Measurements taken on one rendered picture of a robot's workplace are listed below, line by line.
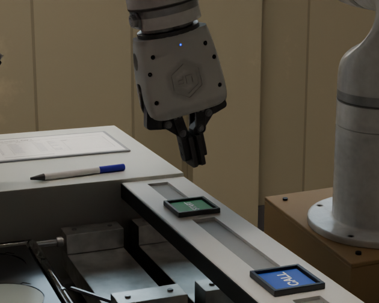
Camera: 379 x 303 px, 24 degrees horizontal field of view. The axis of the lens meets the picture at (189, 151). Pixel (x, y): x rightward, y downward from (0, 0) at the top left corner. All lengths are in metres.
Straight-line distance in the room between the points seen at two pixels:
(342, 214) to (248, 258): 0.32
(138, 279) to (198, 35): 0.31
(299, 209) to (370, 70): 0.27
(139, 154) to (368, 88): 0.39
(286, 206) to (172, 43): 0.41
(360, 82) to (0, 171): 0.52
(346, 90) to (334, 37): 2.76
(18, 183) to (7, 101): 2.30
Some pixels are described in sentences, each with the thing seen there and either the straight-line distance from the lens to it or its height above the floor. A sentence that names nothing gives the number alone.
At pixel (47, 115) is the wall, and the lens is 3.55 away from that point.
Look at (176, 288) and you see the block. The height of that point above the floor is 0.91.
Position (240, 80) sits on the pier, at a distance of 3.63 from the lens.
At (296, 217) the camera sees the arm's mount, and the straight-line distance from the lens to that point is 1.30.
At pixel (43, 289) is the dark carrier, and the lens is 1.03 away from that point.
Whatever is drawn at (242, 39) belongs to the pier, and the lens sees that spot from 3.61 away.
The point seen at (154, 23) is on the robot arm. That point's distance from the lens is 1.01.
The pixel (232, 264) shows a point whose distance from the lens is 0.93.
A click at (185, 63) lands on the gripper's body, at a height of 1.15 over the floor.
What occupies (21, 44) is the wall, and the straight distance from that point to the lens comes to 3.49.
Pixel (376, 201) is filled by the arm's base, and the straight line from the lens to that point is 1.22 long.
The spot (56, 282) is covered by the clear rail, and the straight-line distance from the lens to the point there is 1.04.
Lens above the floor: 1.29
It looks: 14 degrees down
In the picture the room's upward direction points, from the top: straight up
